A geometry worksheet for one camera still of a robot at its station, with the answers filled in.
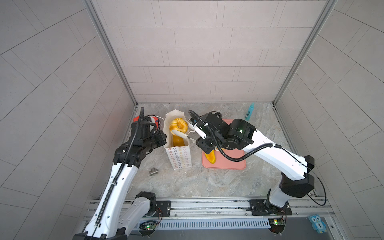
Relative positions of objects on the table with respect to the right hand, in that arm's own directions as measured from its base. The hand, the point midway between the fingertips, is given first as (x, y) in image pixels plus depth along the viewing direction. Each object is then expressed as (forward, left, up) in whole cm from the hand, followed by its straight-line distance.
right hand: (199, 143), depth 65 cm
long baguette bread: (+12, +12, -17) cm, 24 cm away
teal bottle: (+33, -36, -19) cm, 52 cm away
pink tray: (+1, -13, -26) cm, 29 cm away
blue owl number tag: (-30, -50, -26) cm, 64 cm away
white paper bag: (-1, +11, -11) cm, 16 cm away
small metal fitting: (-2, +26, -24) cm, 35 cm away
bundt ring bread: (+9, +9, +2) cm, 13 cm away
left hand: (+7, +14, -2) cm, 16 cm away
